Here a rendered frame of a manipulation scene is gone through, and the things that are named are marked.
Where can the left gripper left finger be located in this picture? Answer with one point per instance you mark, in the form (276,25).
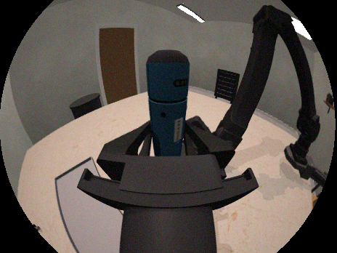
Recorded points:
(130,142)

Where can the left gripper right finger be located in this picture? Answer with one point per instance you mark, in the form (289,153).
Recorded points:
(207,143)

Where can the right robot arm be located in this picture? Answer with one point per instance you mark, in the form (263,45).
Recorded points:
(236,119)

